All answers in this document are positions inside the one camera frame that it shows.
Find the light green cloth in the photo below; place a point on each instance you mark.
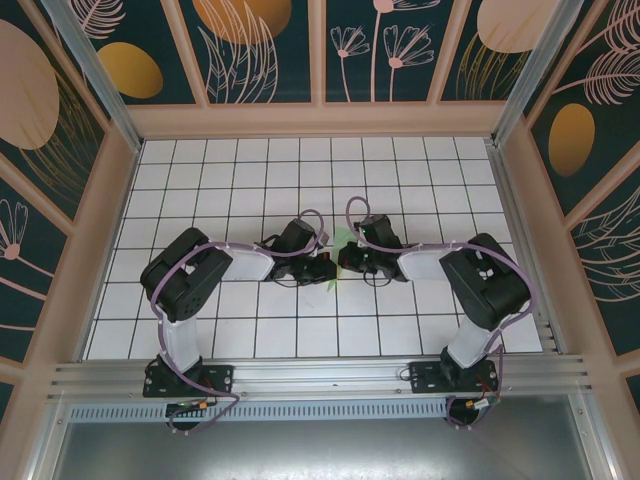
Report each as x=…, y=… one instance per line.
x=342, y=237

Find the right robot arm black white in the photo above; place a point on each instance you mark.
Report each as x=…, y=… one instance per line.
x=485, y=280

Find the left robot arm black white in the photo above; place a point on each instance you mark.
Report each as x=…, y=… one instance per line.
x=185, y=275

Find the grey metal sheet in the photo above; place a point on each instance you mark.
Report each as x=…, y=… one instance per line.
x=320, y=455

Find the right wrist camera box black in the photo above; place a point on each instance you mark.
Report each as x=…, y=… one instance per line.
x=351, y=257

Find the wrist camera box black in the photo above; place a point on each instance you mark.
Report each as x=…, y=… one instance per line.
x=351, y=257
x=322, y=270

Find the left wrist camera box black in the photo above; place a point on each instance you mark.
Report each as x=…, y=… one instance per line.
x=322, y=270

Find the aluminium base rail beam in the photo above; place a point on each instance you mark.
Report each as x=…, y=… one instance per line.
x=320, y=375

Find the aluminium side rail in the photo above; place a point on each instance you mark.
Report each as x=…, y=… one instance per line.
x=525, y=240

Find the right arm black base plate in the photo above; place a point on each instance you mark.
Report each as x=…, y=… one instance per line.
x=425, y=377

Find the wall panel with pink flowers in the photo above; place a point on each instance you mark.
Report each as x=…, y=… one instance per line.
x=380, y=75

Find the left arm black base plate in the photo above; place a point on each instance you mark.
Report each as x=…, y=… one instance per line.
x=220, y=380

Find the wall panel with orange circle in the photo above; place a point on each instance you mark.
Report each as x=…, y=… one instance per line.
x=240, y=55

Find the wall panel with pale circle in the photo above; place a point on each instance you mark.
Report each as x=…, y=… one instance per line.
x=490, y=65

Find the aluminium corner post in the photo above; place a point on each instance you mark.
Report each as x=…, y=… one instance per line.
x=90, y=65
x=530, y=70

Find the wall panel with gold oval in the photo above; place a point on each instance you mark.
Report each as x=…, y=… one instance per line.
x=135, y=65

